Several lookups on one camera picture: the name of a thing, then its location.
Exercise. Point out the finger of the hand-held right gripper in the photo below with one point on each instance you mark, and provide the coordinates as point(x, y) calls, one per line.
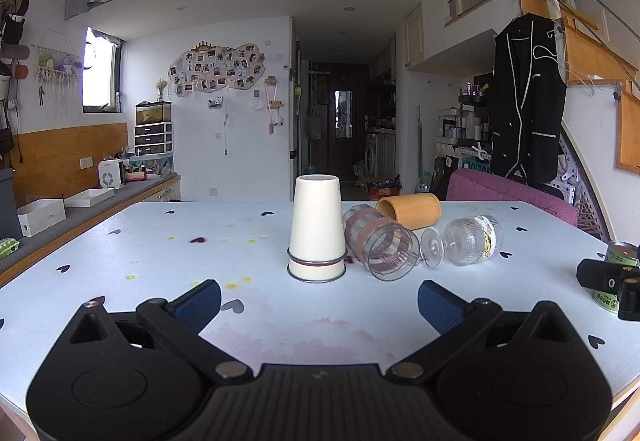
point(600, 273)
point(631, 301)

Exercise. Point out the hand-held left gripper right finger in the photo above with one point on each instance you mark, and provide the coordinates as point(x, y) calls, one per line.
point(440, 306)

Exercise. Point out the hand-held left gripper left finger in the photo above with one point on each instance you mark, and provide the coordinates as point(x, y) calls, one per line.
point(197, 305)

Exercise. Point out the white cup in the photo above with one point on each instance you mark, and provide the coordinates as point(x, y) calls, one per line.
point(316, 221)

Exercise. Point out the clear cup with brown pattern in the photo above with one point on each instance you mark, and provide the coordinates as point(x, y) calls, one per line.
point(382, 246)

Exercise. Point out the bamboo cup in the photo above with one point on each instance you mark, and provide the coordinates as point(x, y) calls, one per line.
point(412, 211)

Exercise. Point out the green labelled can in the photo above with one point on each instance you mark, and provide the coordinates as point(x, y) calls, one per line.
point(607, 298)

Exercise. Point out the ribbed glass goblet yellow label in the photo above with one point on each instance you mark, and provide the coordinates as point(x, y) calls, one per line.
point(467, 241)

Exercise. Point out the purple chair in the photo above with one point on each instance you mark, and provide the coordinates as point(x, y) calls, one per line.
point(505, 196)

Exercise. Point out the red box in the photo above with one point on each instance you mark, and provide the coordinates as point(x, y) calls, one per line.
point(385, 191)

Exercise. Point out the side counter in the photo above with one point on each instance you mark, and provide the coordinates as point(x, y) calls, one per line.
point(75, 216)

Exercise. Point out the flat white tray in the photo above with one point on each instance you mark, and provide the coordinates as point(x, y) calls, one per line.
point(90, 197)

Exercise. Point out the white desktop appliance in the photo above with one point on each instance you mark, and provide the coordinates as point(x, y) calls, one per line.
point(110, 173)

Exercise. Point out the washing machine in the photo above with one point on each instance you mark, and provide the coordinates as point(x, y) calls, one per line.
point(377, 153)

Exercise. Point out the small drawer unit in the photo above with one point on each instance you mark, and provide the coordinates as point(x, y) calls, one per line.
point(153, 139)

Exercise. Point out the white cardboard box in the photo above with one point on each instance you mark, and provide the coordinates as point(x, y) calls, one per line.
point(40, 216)

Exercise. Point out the storage shelf with bottles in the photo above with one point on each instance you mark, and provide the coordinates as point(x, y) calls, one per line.
point(462, 126)

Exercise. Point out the black jacket with white trim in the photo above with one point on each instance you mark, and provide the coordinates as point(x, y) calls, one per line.
point(525, 106)

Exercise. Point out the fish tank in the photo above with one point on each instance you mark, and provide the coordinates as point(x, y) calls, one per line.
point(153, 112)

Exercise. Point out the green box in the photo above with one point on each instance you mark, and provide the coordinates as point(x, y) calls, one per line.
point(7, 248)

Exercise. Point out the hanging tote bag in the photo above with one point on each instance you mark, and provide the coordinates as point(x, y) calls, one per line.
point(314, 123)

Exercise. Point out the wooden staircase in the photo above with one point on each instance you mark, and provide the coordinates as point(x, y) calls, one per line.
point(590, 51)

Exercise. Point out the cloud-shaped photo board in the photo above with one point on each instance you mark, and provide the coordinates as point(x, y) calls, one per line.
point(215, 68)

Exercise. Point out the window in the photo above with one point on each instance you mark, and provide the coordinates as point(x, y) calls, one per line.
point(97, 71)

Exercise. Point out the perforated metal frame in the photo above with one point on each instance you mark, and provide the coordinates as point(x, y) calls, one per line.
point(580, 181)

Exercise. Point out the wall socket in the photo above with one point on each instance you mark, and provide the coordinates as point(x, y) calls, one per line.
point(86, 162)

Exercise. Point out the macrame wall hanging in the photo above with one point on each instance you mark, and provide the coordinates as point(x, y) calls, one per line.
point(55, 78)

